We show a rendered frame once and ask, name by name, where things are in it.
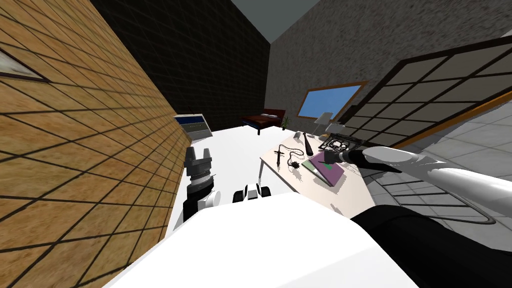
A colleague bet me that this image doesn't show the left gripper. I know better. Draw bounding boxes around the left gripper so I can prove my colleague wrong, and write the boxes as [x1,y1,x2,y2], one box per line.
[184,146,213,180]

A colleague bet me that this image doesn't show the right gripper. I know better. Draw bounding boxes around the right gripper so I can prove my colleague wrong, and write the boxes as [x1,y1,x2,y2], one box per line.
[322,150,342,166]

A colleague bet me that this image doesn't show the purple book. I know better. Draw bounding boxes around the purple book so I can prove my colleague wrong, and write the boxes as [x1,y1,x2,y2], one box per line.
[301,150,347,188]

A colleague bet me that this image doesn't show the black baseball bat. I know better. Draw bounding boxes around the black baseball bat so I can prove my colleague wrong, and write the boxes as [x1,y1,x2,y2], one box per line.
[302,132,315,157]

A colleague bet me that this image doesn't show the grey and blue box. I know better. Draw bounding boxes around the grey and blue box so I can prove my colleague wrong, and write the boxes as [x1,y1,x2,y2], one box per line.
[173,113,214,142]

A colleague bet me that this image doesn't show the grey desk lamp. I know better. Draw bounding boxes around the grey desk lamp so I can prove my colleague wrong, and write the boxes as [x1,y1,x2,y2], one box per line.
[311,112,335,138]

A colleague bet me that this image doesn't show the beige table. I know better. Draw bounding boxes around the beige table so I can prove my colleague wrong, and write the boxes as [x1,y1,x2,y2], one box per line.
[259,129,377,219]

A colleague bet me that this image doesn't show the dark red bed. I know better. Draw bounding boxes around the dark red bed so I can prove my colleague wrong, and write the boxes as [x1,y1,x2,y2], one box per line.
[241,108,287,136]

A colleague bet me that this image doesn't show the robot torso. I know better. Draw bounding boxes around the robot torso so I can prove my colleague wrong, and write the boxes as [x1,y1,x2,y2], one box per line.
[101,183,419,288]

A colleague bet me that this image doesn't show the large dark-framed grid window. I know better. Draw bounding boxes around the large dark-framed grid window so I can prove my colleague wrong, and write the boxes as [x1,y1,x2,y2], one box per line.
[339,36,512,150]

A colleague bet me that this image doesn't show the black openwork frame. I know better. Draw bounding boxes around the black openwork frame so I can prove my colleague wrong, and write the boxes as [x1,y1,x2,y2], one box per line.
[318,133,364,153]

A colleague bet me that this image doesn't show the black chain with spiked ball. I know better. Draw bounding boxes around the black chain with spiked ball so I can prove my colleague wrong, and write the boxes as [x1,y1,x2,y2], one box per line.
[280,147,302,171]

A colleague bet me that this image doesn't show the blue window with wooden frame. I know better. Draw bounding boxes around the blue window with wooden frame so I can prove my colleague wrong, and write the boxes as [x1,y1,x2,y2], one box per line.
[297,81,370,121]

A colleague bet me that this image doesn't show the dark-framed wall picture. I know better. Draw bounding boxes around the dark-framed wall picture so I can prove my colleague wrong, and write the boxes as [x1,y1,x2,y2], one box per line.
[0,47,52,84]

